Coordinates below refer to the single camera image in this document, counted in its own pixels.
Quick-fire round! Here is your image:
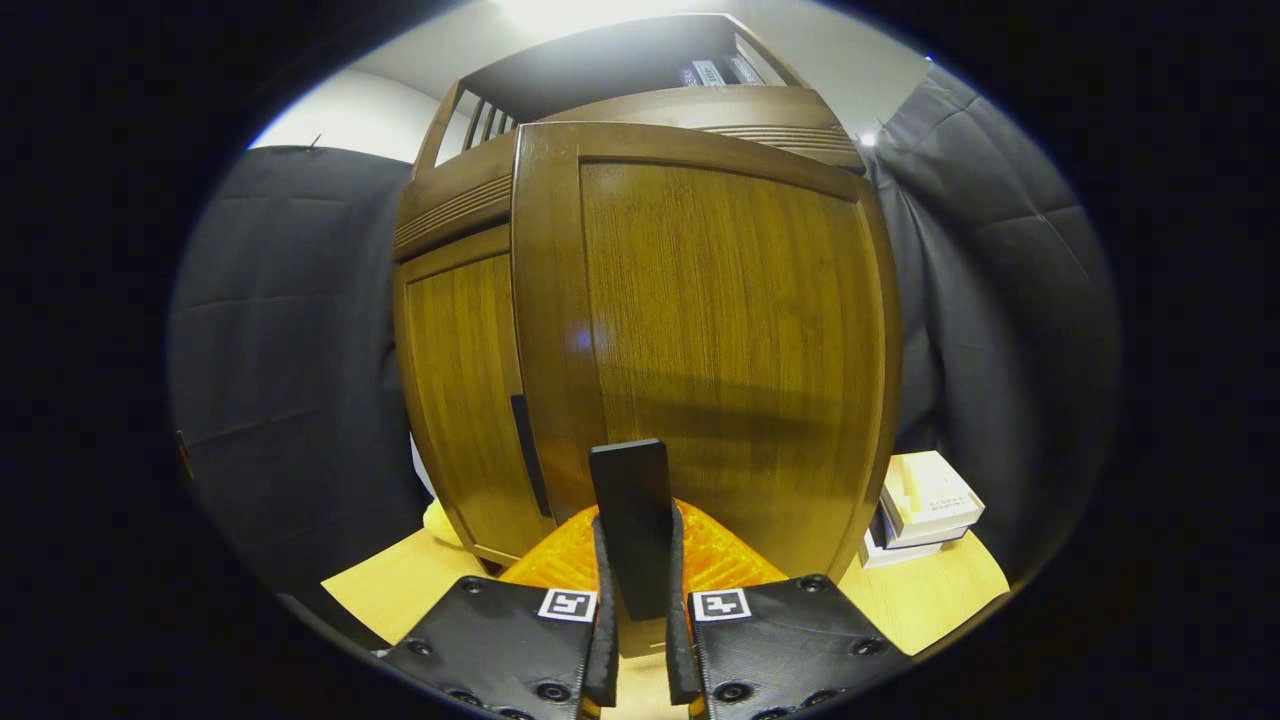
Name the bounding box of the cream soft toy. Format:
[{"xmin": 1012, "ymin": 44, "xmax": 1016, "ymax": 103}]
[{"xmin": 422, "ymin": 498, "xmax": 463, "ymax": 547}]

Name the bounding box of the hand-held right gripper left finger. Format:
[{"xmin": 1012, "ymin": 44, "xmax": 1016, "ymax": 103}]
[{"xmin": 380, "ymin": 500, "xmax": 621, "ymax": 720}]

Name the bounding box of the thin white flat box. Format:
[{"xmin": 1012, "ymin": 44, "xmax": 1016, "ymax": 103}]
[{"xmin": 860, "ymin": 520, "xmax": 973, "ymax": 569}]

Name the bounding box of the wooden cabinet door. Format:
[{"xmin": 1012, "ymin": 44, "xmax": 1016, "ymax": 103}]
[
  {"xmin": 512, "ymin": 122, "xmax": 901, "ymax": 621},
  {"xmin": 395, "ymin": 228, "xmax": 556, "ymax": 571}
]

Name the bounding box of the wooden double-door shoe cabinet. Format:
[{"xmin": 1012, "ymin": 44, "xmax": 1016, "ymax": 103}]
[{"xmin": 393, "ymin": 12, "xmax": 901, "ymax": 621}]

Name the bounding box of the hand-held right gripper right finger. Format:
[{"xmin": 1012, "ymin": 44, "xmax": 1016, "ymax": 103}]
[{"xmin": 665, "ymin": 498, "xmax": 913, "ymax": 720}]

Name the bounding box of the black backdrop cloth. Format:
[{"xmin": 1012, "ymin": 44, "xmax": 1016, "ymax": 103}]
[{"xmin": 168, "ymin": 65, "xmax": 1121, "ymax": 601}]

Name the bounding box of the large ceiling light panel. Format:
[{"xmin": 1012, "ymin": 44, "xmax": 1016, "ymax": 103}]
[{"xmin": 490, "ymin": 0, "xmax": 701, "ymax": 41}]

